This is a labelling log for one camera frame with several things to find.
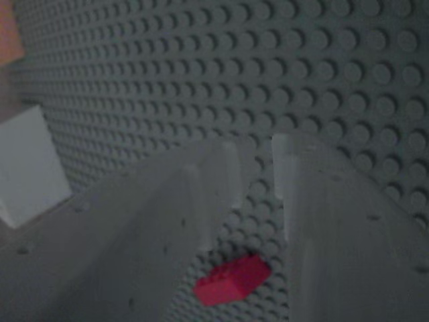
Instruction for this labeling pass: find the small red brick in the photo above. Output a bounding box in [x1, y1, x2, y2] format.
[192, 253, 272, 307]

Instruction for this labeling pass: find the grey brick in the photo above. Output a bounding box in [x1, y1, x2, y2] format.
[0, 104, 73, 229]

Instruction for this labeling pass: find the grey studded baseplate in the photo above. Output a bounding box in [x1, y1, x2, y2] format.
[9, 0, 429, 322]

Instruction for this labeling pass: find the orange brick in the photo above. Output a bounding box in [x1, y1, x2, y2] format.
[0, 0, 26, 66]

